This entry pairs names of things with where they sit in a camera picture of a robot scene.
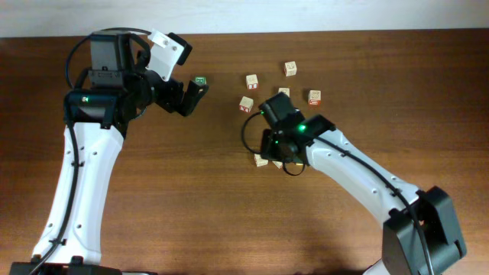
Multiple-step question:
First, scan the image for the green N block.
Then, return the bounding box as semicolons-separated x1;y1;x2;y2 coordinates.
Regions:
254;154;269;167

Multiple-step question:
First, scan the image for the red snail block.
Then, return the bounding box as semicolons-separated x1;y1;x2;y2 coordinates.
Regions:
308;90;322;105

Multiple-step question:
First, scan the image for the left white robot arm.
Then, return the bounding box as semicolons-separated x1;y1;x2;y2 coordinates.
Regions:
11;27;209;274

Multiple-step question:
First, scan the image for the green butterfly block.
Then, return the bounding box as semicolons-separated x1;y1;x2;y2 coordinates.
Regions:
278;88;290;96

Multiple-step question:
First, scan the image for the red shell picture block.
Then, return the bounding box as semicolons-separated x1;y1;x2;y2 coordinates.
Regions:
273;161;283;169

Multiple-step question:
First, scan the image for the red X number block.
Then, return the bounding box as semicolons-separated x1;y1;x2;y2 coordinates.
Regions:
238;96;254;113

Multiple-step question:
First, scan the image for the red six block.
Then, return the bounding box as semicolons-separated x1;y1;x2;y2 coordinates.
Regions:
245;74;259;90

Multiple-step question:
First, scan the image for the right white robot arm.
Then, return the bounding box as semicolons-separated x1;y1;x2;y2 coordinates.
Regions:
261;113;467;274

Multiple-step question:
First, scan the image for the green R block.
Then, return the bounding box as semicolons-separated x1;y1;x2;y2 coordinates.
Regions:
195;76;207;85

